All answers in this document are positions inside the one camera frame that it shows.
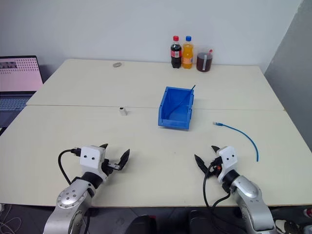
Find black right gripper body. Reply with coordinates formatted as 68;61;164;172
208;156;224;176

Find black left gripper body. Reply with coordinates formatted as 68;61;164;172
101;158;122;176

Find thin white floor cables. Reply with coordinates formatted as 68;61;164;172
0;204;21;234

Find cola bottle with red cap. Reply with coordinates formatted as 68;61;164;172
170;35;183;69

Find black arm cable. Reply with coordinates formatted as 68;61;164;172
58;147;82;185
202;162;232;215

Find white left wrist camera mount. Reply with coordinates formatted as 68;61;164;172
79;145;110;185

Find orange soda bottle blue cap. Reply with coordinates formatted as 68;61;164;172
181;36;195;70

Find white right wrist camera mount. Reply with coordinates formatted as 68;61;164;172
216;146;238;183

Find blue ethernet cable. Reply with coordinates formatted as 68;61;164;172
213;120;260;162

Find open laptop computer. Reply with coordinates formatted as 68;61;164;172
0;56;44;129

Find blue plastic storage bin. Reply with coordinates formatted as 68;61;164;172
157;86;195;130

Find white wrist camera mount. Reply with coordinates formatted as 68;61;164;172
79;145;110;185
216;146;238;183

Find dark rounded shape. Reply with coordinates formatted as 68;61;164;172
126;214;157;234

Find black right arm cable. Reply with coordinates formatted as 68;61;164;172
202;162;232;215

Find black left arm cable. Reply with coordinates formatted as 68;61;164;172
58;147;82;185

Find clear cup of dark liquid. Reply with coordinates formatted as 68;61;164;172
196;45;215;73

